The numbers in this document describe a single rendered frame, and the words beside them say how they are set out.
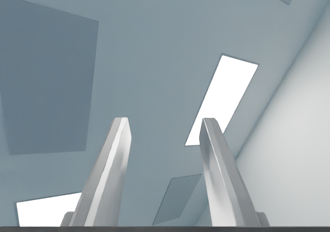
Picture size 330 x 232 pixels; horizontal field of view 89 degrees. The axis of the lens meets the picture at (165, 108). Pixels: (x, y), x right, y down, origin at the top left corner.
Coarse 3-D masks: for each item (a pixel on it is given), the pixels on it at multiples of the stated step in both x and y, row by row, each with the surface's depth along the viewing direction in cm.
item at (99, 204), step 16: (112, 128) 9; (128, 128) 11; (112, 144) 8; (128, 144) 11; (96, 160) 8; (112, 160) 8; (96, 176) 7; (112, 176) 7; (96, 192) 6; (112, 192) 7; (80, 208) 6; (96, 208) 6; (112, 208) 7; (64, 224) 6; (80, 224) 5; (96, 224) 6; (112, 224) 7
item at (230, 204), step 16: (208, 128) 9; (208, 144) 9; (224, 144) 8; (208, 160) 9; (224, 160) 8; (208, 176) 9; (224, 176) 7; (240, 176) 7; (208, 192) 9; (224, 192) 6; (240, 192) 6; (224, 208) 6; (240, 208) 6; (224, 224) 6; (240, 224) 5; (256, 224) 5
